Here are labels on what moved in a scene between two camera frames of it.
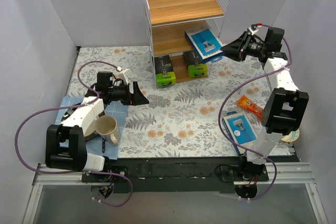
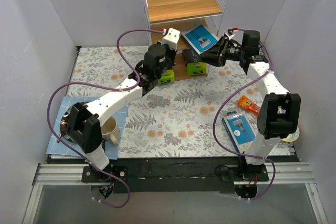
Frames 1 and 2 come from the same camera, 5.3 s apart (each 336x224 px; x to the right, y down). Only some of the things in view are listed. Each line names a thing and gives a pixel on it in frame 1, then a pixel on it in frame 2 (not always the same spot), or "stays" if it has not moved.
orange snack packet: [248, 104] stays
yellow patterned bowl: [292, 137] stays
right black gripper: [243, 46] → [221, 52]
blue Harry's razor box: [206, 44] stays
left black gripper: [134, 93] → [170, 54]
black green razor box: [165, 75] stays
